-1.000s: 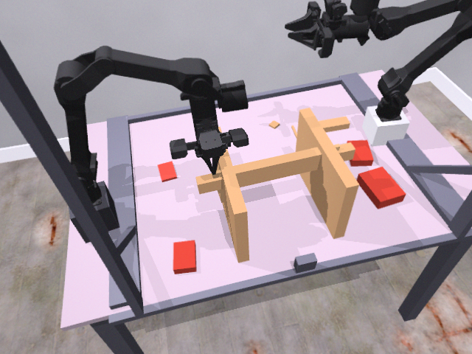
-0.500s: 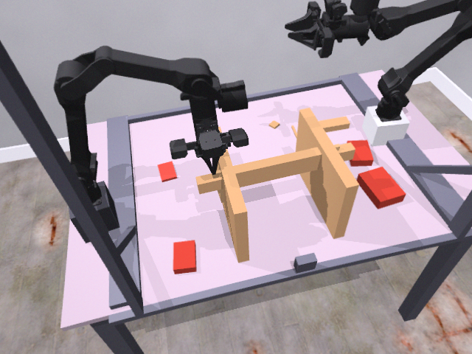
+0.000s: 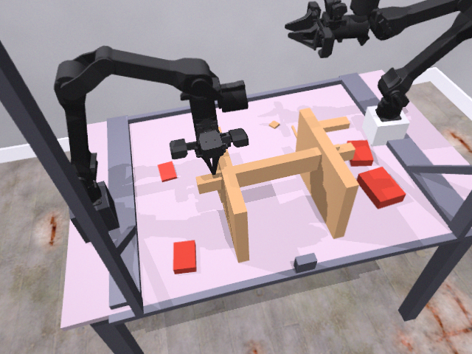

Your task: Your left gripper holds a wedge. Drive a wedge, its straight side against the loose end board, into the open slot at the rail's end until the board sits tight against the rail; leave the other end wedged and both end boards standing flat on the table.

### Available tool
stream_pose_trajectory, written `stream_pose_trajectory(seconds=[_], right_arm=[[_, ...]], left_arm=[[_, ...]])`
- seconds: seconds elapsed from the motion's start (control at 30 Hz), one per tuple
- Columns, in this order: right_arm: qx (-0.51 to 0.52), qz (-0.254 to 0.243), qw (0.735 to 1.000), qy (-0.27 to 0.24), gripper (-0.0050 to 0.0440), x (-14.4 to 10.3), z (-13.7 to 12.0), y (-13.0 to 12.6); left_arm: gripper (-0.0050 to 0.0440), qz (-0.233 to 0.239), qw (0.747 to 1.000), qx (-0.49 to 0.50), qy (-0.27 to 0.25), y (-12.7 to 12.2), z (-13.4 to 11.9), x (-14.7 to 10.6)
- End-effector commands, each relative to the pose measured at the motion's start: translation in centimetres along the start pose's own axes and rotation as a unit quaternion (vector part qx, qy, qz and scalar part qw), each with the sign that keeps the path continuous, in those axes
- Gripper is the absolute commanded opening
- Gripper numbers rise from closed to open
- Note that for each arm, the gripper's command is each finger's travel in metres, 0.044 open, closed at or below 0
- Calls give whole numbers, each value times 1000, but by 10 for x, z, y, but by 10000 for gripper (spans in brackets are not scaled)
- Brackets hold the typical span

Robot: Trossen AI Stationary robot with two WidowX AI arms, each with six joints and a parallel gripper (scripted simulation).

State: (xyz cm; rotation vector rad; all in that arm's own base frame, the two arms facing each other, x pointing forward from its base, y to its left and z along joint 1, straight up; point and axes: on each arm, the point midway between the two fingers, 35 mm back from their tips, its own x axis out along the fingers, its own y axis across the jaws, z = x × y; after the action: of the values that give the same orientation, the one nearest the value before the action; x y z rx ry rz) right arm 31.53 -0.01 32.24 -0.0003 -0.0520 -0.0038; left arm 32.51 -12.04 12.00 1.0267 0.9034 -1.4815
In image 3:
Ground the tan wooden rail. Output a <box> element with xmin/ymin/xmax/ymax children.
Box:
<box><xmin>196</xmin><ymin>142</ymin><xmax>355</xmax><ymax>195</ymax></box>

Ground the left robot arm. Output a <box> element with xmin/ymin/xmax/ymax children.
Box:
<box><xmin>54</xmin><ymin>46</ymin><xmax>249</xmax><ymax>206</ymax></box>

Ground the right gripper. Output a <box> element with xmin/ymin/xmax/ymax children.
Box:
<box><xmin>285</xmin><ymin>1</ymin><xmax>350</xmax><ymax>58</ymax></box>

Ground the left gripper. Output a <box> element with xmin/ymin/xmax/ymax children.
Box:
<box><xmin>169</xmin><ymin>114</ymin><xmax>249</xmax><ymax>175</ymax></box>

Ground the tan wooden end board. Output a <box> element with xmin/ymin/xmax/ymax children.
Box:
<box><xmin>217</xmin><ymin>149</ymin><xmax>249</xmax><ymax>263</ymax></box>
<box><xmin>296</xmin><ymin>108</ymin><xmax>359</xmax><ymax>239</ymax></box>

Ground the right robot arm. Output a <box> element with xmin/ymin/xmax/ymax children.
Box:
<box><xmin>323</xmin><ymin>0</ymin><xmax>472</xmax><ymax>122</ymax></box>

